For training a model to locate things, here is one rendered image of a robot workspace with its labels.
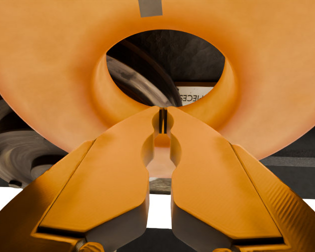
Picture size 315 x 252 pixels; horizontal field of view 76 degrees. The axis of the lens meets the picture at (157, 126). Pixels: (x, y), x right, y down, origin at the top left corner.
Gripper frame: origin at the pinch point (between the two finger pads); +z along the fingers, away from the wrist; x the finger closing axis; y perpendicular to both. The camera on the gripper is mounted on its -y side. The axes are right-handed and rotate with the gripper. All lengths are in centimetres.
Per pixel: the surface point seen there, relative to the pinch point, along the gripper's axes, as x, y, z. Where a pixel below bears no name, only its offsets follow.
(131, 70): -5.2, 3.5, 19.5
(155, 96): -1.6, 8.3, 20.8
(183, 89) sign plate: 4.4, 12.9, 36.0
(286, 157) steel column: 298, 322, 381
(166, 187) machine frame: 1, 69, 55
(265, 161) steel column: 255, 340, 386
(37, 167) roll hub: -21.9, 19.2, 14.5
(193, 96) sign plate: 7.0, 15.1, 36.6
